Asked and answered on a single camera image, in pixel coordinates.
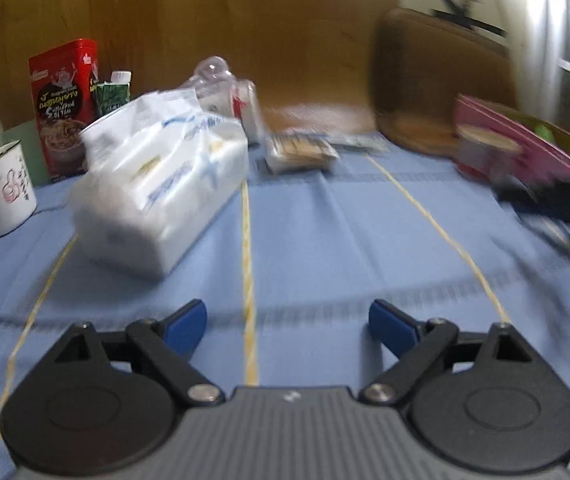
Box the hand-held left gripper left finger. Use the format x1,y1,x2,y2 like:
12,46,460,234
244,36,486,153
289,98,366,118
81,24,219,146
40,299,226,406

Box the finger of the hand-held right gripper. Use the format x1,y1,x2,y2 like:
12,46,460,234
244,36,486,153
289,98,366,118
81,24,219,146
495,179,570,233

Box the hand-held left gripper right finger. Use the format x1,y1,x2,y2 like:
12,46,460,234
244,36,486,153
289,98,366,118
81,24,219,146
360,299,541,406

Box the pink cardboard box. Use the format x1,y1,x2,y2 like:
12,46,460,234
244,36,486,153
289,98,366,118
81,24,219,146
452,94,570,196

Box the small round tub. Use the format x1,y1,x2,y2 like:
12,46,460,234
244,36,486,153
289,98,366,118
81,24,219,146
455,125,523,182

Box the blue striped sheet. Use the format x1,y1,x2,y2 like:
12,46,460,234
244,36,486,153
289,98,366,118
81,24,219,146
0,130,570,480

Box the white tissue pack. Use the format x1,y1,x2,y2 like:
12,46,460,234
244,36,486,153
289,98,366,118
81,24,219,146
67,89,250,278

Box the brown woven seat cushion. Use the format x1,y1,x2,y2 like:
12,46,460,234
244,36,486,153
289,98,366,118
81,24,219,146
370,7,521,156

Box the flat clear plastic packet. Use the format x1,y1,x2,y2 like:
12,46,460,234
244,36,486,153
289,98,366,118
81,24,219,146
325,134,391,155

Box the pack of cotton swabs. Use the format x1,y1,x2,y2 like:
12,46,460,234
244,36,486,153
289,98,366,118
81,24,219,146
265,132,340,175

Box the black tape strips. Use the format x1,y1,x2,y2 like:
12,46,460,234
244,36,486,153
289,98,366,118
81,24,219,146
430,0,508,37

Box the white enamel mug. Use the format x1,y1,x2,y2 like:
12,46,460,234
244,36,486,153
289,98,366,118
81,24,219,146
0,141,38,238

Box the white and red paper cup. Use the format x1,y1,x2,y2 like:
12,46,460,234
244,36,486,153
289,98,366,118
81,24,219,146
225,79,267,143

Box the green flat board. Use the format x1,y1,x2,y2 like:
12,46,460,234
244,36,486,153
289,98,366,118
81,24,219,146
2,121,48,188

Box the green carton with white cap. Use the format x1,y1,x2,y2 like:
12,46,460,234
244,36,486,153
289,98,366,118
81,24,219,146
90,71,132,121

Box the red tin box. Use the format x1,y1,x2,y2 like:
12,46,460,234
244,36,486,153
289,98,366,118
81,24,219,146
29,38,100,184

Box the clear plastic bag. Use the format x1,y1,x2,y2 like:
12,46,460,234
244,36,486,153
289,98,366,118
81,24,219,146
192,56,246,111

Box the wooden panel board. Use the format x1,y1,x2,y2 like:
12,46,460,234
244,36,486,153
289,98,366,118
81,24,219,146
0,0,401,133

